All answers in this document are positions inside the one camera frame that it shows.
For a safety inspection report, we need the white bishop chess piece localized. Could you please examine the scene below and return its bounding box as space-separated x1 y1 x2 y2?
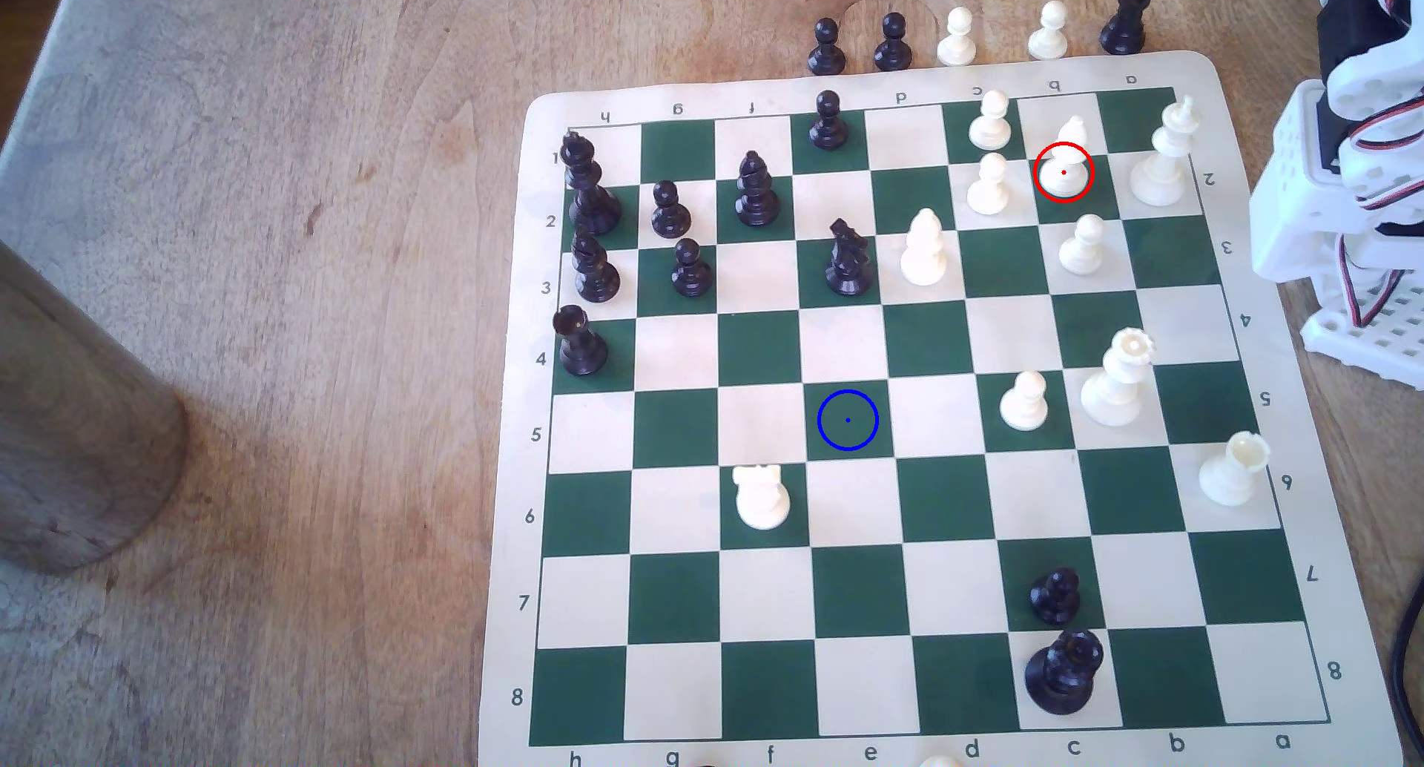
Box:
899 207 949 288
1038 116 1094 203

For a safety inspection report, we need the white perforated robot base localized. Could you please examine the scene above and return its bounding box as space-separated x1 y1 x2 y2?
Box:
1299 266 1424 390

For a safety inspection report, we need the black pawn chess piece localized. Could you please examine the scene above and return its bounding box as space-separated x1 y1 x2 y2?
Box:
808 17 847 76
808 89 850 151
670 238 713 299
650 180 692 240
1029 567 1083 627
873 13 914 73

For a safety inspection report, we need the black rook chess piece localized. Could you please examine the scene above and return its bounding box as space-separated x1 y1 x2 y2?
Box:
554 305 610 377
1099 0 1153 56

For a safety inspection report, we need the green and white chess mat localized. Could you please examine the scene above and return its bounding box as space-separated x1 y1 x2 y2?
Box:
478 50 1405 767

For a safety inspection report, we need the black bishop chess piece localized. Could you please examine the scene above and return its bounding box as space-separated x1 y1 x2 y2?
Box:
734 151 781 228

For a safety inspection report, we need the black king chess piece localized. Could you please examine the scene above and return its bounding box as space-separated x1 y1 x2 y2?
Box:
559 131 623 237

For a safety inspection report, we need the white pawn chess piece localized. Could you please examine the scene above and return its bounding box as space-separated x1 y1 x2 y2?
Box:
999 369 1050 432
966 153 1010 217
1026 0 1070 62
968 89 1012 151
937 8 978 68
1058 214 1107 277

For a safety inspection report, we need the white queen chess piece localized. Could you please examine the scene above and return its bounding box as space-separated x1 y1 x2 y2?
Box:
1080 327 1156 429

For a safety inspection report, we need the black queen chess piece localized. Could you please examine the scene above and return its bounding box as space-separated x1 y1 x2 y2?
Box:
1023 628 1106 716

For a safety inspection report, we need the white king chess piece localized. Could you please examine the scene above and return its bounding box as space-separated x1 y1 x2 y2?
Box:
1129 95 1203 208

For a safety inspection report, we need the round wooden post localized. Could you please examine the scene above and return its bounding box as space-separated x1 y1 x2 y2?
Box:
0 238 188 576

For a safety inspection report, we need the black cable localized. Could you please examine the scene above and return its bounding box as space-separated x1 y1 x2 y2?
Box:
1379 567 1424 746

